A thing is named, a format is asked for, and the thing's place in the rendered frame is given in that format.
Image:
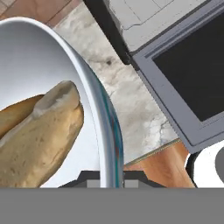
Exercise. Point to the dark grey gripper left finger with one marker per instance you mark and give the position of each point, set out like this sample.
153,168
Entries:
84,176

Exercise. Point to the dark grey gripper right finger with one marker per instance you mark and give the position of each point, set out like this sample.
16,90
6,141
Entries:
137,175

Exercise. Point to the white bowl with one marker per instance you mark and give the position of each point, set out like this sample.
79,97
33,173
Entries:
35,55

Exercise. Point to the brown bread loaf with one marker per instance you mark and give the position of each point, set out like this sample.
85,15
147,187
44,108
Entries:
40,137

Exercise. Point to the grey toaster oven door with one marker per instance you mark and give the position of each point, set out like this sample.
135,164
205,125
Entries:
172,96

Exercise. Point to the black toaster oven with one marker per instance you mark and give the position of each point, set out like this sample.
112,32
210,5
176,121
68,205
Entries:
137,26

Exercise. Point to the white round object black rim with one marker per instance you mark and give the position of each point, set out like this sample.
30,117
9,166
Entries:
204,169

